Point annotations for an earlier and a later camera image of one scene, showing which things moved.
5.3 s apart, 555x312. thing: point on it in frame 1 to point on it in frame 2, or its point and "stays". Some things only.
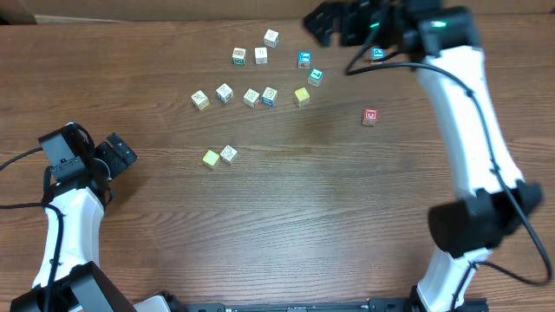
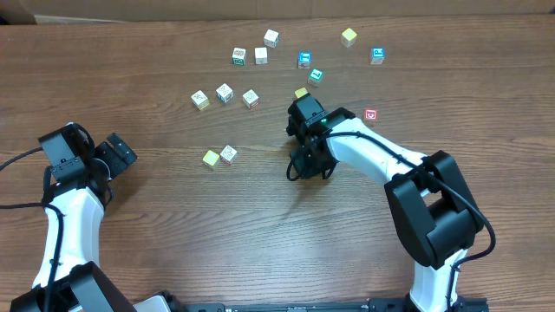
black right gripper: x=347 y=26 to x=294 y=126
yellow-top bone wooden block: x=211 y=158 stays
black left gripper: x=114 y=155 stays
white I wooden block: x=229 y=154 stays
